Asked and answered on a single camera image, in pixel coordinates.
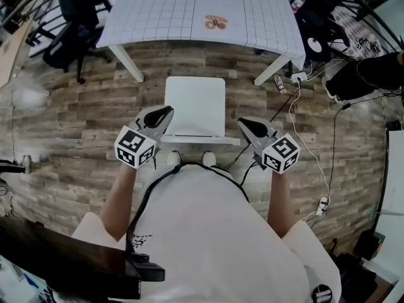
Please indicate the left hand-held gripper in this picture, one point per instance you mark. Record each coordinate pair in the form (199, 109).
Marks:
(135, 148)

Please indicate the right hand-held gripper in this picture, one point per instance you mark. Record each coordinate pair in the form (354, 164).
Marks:
(281, 153)

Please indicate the white chair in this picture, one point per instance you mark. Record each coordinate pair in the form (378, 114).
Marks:
(195, 106)

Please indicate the person's left forearm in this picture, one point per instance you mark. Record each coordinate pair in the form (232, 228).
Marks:
(118, 204)

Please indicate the person's right forearm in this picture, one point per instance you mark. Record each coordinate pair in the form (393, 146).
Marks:
(281, 204)

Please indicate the white table with grid cloth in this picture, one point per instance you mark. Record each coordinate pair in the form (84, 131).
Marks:
(127, 63)

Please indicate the person's left white shoe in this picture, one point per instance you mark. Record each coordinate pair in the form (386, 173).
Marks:
(174, 158)

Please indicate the person's white shoe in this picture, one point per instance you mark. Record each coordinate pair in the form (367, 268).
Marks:
(174, 158)
(209, 158)

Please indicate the person's right white shoe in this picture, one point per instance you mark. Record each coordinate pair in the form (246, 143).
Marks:
(209, 158)

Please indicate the small bottle with red label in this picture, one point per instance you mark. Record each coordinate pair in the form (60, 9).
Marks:
(279, 83)

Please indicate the white power strip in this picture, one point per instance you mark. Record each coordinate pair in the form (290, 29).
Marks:
(322, 204)
(299, 77)

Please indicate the white round disc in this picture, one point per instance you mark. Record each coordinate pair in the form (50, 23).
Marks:
(314, 44)

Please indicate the white grid tablecloth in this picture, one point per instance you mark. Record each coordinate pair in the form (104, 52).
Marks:
(158, 11)

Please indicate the person's white shirt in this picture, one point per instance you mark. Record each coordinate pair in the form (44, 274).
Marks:
(214, 238)

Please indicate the clear bag of bread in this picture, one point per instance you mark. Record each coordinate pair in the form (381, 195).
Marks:
(215, 22)

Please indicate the small black box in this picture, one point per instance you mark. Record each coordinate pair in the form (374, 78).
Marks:
(394, 125)

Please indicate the water bottle with red label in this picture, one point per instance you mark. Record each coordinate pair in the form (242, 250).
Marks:
(298, 2)

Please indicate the purple patterned cloth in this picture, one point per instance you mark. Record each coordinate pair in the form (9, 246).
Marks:
(350, 27)

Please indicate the white panel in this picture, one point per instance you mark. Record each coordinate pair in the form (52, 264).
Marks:
(393, 200)

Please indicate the black box with yellow edge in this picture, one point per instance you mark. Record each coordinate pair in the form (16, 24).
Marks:
(369, 246)

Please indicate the black curved railing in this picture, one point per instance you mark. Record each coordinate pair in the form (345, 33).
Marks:
(378, 14)

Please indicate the black bag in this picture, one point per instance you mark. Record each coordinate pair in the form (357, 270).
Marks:
(353, 276)

